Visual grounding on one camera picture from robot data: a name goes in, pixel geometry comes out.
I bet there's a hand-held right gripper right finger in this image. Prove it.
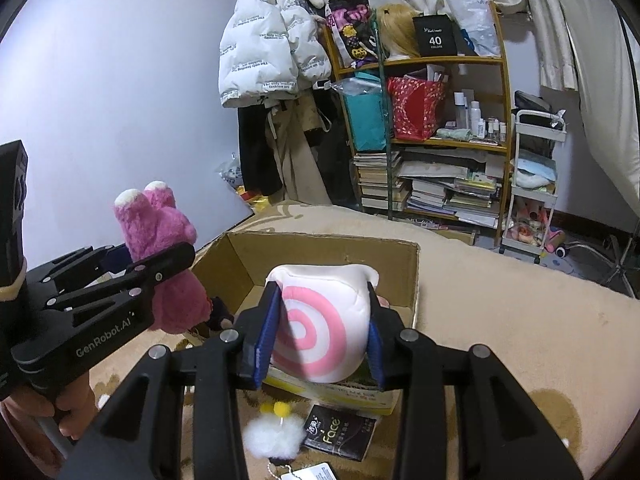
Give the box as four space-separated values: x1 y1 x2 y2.
366 280 586 480

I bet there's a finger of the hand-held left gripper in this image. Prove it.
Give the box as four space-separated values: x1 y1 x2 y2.
44 241 197 312
26 244 128 292

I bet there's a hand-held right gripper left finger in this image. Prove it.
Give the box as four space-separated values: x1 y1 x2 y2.
62 280 286 480

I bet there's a pink plush bear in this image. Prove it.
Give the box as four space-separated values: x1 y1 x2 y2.
114 180 213 335

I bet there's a white plush with pink spiral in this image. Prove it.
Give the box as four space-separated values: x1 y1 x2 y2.
265 262 383 383

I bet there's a cardboard box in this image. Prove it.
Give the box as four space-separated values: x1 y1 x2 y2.
182 230 421 417

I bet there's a person's left forearm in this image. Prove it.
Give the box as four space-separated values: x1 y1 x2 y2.
0 400 66 478

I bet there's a person's left hand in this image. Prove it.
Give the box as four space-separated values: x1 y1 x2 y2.
10 372 108 441

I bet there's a black tissue packet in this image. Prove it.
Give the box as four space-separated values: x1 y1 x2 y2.
301 402 383 462

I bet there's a white fluffy pendant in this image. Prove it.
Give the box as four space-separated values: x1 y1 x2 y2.
243 400 306 461

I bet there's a white paper tag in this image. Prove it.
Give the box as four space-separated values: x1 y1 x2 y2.
287 462 341 480

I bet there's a plastic bag of toys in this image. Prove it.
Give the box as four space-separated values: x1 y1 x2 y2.
220 155 271 206

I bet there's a beige printed blanket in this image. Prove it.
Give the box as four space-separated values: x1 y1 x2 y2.
85 200 640 480

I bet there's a black hanging coat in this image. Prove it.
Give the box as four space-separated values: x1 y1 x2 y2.
237 102 283 196

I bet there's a stack of books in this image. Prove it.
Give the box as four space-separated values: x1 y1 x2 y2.
352 151 408 211

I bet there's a beige trench coat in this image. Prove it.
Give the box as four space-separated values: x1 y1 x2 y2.
260 95 326 206

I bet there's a pile of books and papers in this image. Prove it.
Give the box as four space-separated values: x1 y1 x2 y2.
400 147 506 228

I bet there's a teal paper bag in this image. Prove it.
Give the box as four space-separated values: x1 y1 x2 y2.
342 72 396 153

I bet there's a blue and white pillow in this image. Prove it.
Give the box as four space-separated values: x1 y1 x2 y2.
515 157 557 188

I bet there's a red patterned bag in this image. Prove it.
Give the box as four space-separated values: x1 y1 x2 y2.
387 76 447 142

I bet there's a metal stand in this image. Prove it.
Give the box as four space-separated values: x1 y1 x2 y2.
565 232 640 293

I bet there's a white puffer jacket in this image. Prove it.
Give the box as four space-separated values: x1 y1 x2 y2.
218 0 333 108

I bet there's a group of cosmetic bottles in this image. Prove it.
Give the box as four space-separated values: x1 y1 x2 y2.
452 89 508 142

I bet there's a white trolley cart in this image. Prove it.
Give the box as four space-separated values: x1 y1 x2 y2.
500 109 568 265

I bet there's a wooden bookshelf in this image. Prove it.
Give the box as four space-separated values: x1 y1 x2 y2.
322 0 516 248

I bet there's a black and pink patterned bag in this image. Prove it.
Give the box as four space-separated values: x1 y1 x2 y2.
326 0 383 68

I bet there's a black box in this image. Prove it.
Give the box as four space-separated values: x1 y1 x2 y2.
412 14 460 57

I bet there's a blonde wig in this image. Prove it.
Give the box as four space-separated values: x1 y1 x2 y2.
376 3 423 58

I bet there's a white plastic bag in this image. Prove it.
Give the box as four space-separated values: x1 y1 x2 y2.
441 0 501 57

